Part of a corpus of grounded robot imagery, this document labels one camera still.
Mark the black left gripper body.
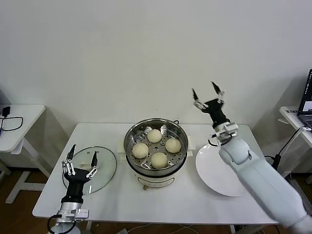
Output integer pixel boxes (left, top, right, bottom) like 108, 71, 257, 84
60, 168, 90, 203

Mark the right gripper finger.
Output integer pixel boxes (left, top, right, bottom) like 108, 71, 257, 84
192, 88, 209, 109
211, 81, 225, 104

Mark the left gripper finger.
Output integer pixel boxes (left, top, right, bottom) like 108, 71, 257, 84
85, 151, 100, 178
62, 144, 77, 176

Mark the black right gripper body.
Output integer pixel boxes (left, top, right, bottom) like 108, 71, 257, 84
203, 98, 231, 127

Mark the round glass pot lid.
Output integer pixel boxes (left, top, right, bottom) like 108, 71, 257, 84
62, 145, 117, 195

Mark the white steamed baozi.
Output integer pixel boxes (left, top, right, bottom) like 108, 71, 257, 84
132, 143, 149, 159
165, 138, 182, 154
147, 129, 162, 143
151, 152, 169, 169

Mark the perforated steel steamer basket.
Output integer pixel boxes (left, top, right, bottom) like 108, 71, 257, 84
123, 117, 190, 172

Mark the round white plate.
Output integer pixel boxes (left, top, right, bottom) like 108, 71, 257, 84
195, 142, 257, 197

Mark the white electric cooker pot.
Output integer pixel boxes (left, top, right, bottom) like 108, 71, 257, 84
117, 136, 196, 191

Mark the small white side table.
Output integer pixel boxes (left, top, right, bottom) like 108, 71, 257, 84
0, 104, 47, 204

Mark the white desk with laptop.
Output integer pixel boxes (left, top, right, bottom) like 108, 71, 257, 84
277, 106, 312, 203

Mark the dark open laptop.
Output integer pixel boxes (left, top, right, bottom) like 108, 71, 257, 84
296, 69, 312, 129

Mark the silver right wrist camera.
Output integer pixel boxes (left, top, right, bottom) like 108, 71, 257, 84
220, 122, 239, 137

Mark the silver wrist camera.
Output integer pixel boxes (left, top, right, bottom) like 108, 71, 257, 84
220, 122, 239, 137
73, 208, 90, 220

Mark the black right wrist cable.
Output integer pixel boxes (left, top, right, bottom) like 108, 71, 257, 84
207, 133, 224, 147

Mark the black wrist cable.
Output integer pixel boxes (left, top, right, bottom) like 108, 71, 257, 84
47, 214, 78, 234
207, 133, 224, 147

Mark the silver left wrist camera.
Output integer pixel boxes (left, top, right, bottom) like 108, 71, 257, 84
73, 208, 90, 220

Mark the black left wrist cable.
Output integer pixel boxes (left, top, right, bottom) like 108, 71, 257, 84
47, 214, 78, 234

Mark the black looped cable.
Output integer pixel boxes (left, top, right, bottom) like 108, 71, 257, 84
0, 114, 24, 132

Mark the white laptop cable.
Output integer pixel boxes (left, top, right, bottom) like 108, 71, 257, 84
280, 126, 312, 156

